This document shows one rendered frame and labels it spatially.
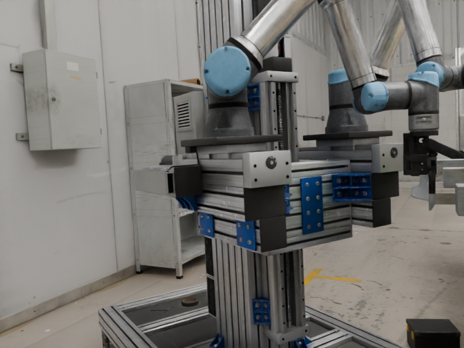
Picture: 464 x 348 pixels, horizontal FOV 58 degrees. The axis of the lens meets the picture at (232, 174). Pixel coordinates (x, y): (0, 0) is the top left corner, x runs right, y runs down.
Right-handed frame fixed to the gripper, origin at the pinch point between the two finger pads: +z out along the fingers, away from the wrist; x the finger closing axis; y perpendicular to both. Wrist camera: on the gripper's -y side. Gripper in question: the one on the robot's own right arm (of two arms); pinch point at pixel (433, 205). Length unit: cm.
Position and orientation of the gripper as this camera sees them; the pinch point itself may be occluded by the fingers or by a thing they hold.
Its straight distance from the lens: 124.6
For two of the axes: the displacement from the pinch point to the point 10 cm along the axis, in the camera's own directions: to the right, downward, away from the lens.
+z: 0.4, 10.0, 0.7
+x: -4.1, 0.8, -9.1
